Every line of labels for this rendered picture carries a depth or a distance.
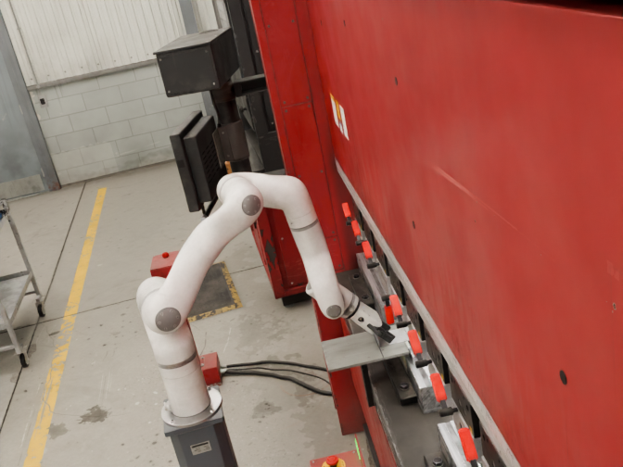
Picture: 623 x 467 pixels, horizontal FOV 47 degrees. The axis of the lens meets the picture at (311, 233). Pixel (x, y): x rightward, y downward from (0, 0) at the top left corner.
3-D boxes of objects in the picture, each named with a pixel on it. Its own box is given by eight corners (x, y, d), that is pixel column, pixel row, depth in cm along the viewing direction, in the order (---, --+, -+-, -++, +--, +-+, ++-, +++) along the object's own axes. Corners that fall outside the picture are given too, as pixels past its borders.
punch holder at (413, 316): (410, 339, 199) (401, 287, 192) (438, 332, 199) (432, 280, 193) (424, 367, 185) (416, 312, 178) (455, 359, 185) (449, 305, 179)
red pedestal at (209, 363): (181, 376, 428) (143, 253, 396) (222, 367, 429) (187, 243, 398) (179, 395, 409) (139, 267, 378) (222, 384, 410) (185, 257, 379)
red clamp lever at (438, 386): (427, 373, 157) (440, 416, 153) (445, 370, 157) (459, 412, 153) (426, 376, 159) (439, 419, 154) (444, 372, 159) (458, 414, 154)
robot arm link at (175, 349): (160, 373, 204) (138, 301, 195) (149, 346, 221) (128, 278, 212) (200, 359, 208) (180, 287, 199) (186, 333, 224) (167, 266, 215)
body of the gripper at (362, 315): (359, 305, 222) (386, 323, 226) (353, 291, 232) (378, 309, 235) (344, 322, 224) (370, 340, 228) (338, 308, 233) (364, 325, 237)
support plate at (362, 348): (321, 344, 240) (320, 341, 240) (396, 326, 242) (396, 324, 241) (328, 372, 224) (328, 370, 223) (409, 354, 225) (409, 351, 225)
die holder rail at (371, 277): (359, 272, 312) (355, 253, 308) (372, 270, 312) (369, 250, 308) (384, 327, 265) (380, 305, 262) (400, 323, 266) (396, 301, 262)
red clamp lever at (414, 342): (405, 330, 176) (416, 367, 171) (421, 326, 176) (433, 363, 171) (405, 333, 177) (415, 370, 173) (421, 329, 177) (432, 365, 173)
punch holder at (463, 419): (453, 425, 161) (446, 365, 155) (489, 417, 162) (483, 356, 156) (476, 470, 148) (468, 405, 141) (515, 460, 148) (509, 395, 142)
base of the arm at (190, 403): (161, 435, 209) (145, 383, 202) (161, 399, 226) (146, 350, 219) (224, 417, 211) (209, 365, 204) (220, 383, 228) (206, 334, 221)
